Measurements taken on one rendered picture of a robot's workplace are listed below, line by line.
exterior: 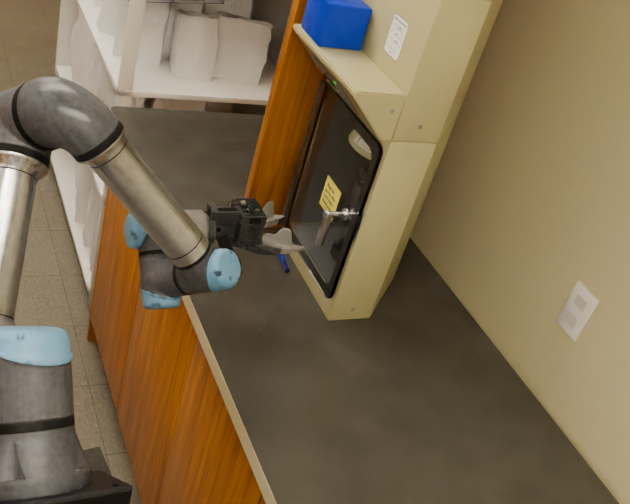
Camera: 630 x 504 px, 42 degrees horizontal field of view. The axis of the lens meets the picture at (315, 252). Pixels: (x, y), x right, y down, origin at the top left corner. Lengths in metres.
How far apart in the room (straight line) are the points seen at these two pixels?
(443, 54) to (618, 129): 0.41
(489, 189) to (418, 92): 0.53
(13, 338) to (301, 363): 0.73
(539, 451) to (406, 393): 0.30
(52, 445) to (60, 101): 0.52
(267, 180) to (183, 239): 0.64
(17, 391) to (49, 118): 0.42
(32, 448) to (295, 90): 1.08
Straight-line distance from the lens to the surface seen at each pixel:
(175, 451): 2.11
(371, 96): 1.55
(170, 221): 1.41
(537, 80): 1.95
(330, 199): 1.81
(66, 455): 1.19
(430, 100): 1.62
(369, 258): 1.79
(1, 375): 1.19
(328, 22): 1.68
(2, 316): 1.33
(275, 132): 1.96
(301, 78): 1.92
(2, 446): 1.20
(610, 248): 1.77
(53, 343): 1.19
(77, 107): 1.33
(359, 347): 1.82
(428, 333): 1.95
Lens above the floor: 2.06
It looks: 33 degrees down
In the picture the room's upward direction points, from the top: 18 degrees clockwise
